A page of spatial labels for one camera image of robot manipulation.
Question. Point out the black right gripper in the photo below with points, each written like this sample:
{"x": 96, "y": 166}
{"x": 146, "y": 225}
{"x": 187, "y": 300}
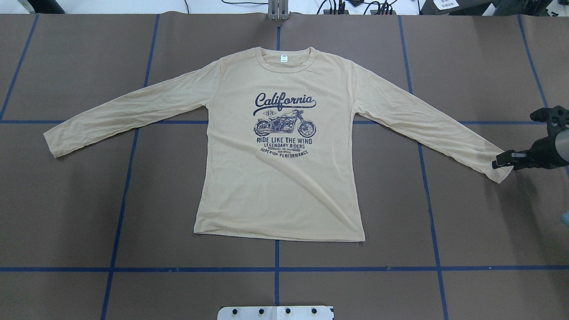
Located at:
{"x": 540, "y": 152}

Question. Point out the beige long-sleeve printed shirt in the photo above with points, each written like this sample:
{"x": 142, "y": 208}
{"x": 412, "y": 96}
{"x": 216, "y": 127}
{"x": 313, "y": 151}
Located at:
{"x": 279, "y": 153}

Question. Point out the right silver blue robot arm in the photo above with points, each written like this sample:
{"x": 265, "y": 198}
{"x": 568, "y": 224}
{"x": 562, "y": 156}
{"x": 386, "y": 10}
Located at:
{"x": 562, "y": 146}

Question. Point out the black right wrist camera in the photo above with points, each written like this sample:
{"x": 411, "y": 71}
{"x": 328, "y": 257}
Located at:
{"x": 556, "y": 118}

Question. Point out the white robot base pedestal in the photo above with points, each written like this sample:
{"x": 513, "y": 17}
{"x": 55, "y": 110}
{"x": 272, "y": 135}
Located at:
{"x": 303, "y": 312}

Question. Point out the aluminium frame post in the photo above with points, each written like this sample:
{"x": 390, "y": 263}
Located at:
{"x": 278, "y": 10}

